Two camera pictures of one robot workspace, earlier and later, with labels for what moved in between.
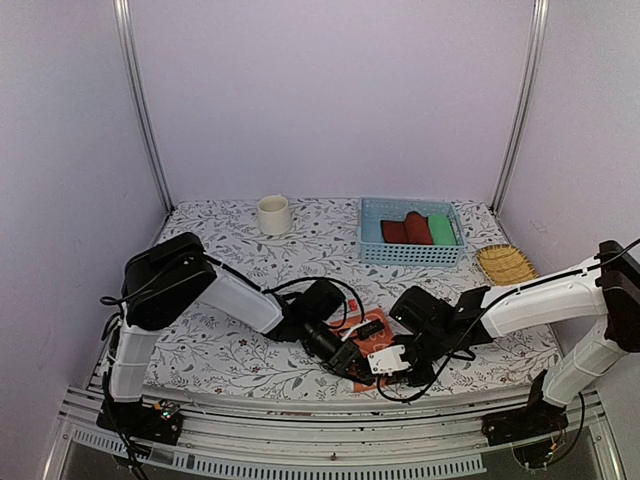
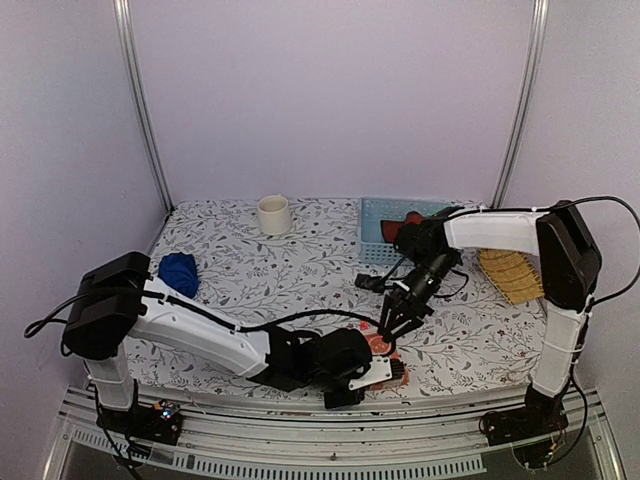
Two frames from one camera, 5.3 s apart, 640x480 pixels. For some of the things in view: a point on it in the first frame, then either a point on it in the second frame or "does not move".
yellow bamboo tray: [505, 264] does not move
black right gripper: [421, 380] → [390, 302]
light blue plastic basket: [374, 250] does not move
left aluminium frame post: [128, 54] does not move
